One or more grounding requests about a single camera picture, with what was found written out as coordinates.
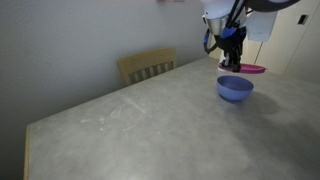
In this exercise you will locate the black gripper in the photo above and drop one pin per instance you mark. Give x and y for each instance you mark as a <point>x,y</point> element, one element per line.
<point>233,41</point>

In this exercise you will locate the blue plastic bowl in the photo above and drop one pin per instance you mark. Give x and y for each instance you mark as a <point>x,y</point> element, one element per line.
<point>235,87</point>

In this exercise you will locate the cream door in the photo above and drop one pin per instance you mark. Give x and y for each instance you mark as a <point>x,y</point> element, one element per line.
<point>286,50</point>

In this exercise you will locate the black door latch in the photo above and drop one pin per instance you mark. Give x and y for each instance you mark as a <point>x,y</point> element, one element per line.
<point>302,19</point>

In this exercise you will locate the wooden chair with slat back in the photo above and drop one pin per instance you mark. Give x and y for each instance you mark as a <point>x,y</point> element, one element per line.
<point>146,65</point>

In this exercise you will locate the white wrist camera mount plate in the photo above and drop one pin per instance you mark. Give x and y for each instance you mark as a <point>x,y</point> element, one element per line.
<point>261,26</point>

